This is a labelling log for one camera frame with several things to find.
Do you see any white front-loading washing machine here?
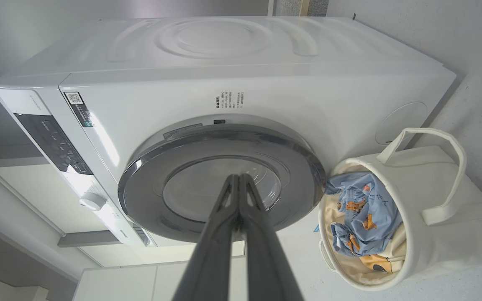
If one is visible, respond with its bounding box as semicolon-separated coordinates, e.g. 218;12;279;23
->
0;16;458;247

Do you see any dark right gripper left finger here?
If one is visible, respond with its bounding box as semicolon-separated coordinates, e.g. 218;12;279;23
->
172;174;241;301

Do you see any dark washer control panel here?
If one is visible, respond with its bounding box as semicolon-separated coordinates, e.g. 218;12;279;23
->
14;113;93;175

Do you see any cream canvas laundry basket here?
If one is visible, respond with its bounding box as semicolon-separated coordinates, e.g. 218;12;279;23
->
318;128;482;292

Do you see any black printed text label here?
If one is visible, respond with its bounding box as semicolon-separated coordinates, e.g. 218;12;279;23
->
215;91;245;110

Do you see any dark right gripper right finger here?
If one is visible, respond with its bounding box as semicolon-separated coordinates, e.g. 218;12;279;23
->
238;173;304;301

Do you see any round dark glass washer door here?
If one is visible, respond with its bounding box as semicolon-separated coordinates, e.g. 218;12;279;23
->
118;123;326;243

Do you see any white round washer knob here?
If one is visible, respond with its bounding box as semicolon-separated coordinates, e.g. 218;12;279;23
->
79;191;107;211

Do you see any orange garment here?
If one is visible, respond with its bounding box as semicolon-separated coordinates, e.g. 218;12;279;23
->
359;253;394;273

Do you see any white panelled cabinet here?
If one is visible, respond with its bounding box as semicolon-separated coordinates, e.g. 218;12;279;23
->
72;240;246;301

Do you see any blue patterned garment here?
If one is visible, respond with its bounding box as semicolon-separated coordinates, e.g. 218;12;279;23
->
325;171;403;257

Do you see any dark QR code sticker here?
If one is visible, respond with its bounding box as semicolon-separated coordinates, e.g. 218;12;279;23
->
64;92;93;127

